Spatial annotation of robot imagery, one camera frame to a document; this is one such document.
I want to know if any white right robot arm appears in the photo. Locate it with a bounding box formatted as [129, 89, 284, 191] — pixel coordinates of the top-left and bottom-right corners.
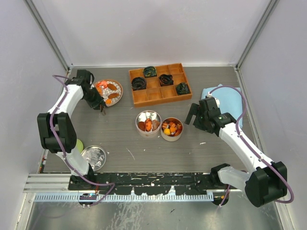
[185, 97, 289, 207]

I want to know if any tall pink lunch tin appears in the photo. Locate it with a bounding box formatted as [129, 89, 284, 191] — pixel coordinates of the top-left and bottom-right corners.
[135, 110, 162, 138]

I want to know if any dark seaweed roll right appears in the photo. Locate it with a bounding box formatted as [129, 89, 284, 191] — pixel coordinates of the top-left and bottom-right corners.
[176, 82, 190, 95]

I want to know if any red sausage piece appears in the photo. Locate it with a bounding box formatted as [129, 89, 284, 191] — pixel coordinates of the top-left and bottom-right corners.
[175, 124, 183, 136]

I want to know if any green object behind lid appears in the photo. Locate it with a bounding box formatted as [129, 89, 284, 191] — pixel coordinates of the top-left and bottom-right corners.
[76, 139, 84, 153]

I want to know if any brown patterned food plate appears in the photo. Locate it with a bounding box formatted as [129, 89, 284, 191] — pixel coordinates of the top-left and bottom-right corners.
[94, 79, 123, 107]

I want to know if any striped bacon cube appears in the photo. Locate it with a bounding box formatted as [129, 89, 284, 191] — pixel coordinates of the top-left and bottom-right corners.
[162, 122, 168, 129]

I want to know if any round metal lid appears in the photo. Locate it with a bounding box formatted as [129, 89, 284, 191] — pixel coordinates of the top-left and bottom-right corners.
[81, 145, 106, 172]

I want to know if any dark seaweed roll centre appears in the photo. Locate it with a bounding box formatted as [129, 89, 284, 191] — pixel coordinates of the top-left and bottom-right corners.
[159, 74, 174, 87]

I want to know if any orange shrimp piece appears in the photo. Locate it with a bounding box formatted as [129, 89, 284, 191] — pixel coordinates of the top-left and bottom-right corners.
[144, 118, 153, 132]

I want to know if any white slotted cable duct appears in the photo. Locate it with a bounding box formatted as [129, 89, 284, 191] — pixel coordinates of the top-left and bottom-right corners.
[34, 192, 214, 202]

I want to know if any wooden compartment tray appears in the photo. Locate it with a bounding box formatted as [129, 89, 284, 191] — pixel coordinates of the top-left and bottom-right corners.
[132, 63, 193, 107]

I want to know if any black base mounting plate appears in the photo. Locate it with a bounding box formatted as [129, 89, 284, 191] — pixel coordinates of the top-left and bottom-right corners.
[68, 172, 227, 196]

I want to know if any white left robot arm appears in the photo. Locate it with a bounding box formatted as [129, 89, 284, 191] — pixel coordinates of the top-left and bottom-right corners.
[37, 69, 106, 190]

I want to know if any brown meat piece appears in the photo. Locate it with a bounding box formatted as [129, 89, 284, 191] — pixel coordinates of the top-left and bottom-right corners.
[152, 119, 160, 131]

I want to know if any folded light blue cloth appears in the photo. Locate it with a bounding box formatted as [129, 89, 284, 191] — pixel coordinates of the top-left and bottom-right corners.
[211, 87, 243, 120]

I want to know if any aluminium frame rail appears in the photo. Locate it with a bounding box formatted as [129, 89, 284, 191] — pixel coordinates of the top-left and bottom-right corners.
[23, 173, 71, 193]

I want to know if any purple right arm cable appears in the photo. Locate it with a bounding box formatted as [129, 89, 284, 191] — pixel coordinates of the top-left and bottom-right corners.
[207, 85, 295, 207]

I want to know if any dark seaweed roll back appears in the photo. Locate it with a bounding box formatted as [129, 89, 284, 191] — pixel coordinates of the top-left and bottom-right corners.
[143, 66, 157, 78]

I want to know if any brown fried cutlet piece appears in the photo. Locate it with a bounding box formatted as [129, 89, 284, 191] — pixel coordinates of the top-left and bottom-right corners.
[138, 121, 145, 132]

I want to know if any short pink lunch tin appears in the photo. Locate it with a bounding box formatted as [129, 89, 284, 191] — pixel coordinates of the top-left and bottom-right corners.
[160, 117, 183, 142]

